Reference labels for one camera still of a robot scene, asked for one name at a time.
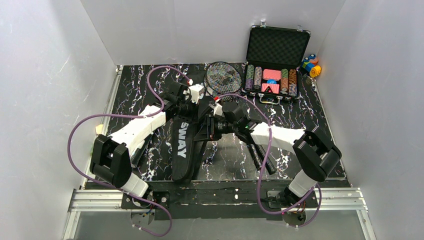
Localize colourful toy blocks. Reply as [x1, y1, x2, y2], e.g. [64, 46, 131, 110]
[300, 54, 322, 78]

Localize black shuttlecock tube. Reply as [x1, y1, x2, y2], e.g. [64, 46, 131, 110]
[130, 134, 153, 168]

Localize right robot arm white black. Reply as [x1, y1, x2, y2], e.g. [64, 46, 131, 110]
[201, 102, 342, 203]

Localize black racket bag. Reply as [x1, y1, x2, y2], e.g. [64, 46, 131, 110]
[170, 71, 216, 182]

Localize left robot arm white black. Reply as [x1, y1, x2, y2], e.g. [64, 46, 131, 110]
[89, 82, 205, 197]

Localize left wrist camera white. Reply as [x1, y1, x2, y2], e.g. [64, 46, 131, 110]
[188, 84, 205, 105]

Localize pink card deck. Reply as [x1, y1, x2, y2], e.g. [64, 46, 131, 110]
[262, 69, 282, 81]

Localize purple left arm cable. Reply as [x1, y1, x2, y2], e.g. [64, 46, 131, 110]
[67, 65, 195, 238]

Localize black poker chip case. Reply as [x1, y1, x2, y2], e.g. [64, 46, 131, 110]
[241, 25, 311, 105]

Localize beige block on rail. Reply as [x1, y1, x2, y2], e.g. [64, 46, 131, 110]
[95, 124, 104, 135]

